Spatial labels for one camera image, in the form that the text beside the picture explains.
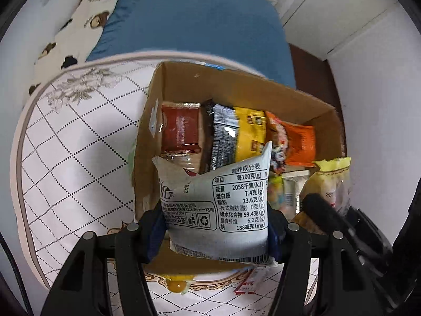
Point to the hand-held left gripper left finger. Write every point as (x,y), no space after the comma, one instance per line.
(156,233)

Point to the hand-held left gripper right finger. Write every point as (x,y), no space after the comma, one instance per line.
(274,237)

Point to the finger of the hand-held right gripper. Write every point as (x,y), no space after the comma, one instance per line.
(324,212)

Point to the clear yellow-edged biscuit packet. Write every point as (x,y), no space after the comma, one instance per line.
(325,177)

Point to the plain white snack packet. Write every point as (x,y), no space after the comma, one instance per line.
(292,191)

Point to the colourful candy packet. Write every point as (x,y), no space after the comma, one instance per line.
(275,194)

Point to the silver white snack packet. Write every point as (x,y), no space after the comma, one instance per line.
(213,204)

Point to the orange panda print packet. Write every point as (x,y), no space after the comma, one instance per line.
(279,158)

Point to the orange snack packet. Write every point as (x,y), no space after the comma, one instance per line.
(296,141)

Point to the dark red snack packet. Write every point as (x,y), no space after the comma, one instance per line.
(181,128)

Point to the yellow and black snack packet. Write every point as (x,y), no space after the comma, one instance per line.
(250,131)

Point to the cardboard box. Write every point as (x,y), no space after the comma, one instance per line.
(230,82)

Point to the small yellow snack packet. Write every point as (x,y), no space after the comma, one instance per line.
(174,277)

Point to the white and red strip packet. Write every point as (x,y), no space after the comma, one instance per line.
(246,284)

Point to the clear braised egg packet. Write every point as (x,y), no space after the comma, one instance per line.
(178,286)

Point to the white quilted floral mat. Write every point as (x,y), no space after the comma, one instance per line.
(65,154)

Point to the white door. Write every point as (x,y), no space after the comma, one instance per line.
(329,16)

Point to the blue bed sheet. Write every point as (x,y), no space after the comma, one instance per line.
(197,23)

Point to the bear print pillow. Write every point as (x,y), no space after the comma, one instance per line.
(82,16)

